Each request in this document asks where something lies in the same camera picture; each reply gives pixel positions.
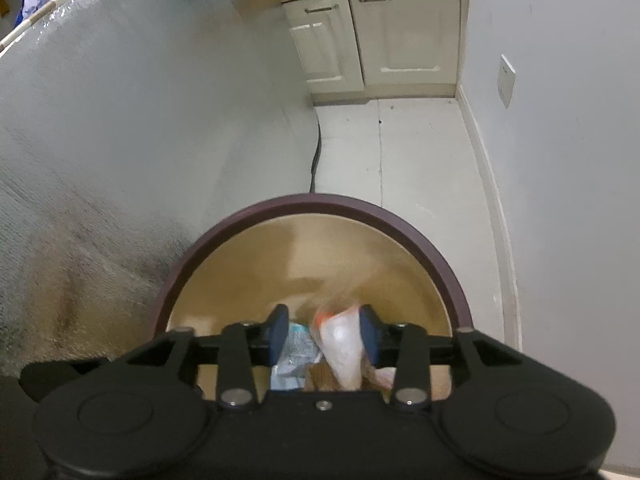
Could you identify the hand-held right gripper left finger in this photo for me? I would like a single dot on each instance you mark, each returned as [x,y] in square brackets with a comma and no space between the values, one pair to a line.
[278,332]

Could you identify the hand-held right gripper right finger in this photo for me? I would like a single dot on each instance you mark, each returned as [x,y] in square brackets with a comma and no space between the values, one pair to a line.
[370,332]

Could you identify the light blue plastic packet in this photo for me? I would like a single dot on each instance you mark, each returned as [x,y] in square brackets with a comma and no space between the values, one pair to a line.
[295,355]

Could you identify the white orange plastic packet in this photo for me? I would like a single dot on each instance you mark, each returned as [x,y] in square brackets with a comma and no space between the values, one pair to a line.
[340,345]

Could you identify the white plastic bag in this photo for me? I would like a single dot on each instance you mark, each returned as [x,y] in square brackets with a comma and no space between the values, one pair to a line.
[385,379]

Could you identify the brown rimmed beige trash bin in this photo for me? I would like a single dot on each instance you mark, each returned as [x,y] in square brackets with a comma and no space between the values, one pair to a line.
[320,250]

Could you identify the white baseboard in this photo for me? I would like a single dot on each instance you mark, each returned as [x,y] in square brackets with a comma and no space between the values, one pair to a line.
[492,200]

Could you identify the silver foil sheet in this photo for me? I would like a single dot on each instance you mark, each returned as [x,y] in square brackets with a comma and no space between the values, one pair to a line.
[125,135]

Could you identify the cream kitchen cabinet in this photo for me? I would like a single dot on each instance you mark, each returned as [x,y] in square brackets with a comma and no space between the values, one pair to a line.
[380,50]

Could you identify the narrow cream cabinet door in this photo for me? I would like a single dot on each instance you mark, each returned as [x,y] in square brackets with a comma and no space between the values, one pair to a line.
[325,45]

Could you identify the wide cream cabinet door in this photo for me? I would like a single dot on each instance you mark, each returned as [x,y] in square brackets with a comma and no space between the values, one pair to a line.
[405,35]

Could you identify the blue plastic bag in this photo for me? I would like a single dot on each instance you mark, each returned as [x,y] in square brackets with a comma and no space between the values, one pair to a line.
[40,0]

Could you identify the white wall socket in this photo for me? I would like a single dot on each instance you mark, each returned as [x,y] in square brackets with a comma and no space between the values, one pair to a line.
[506,80]

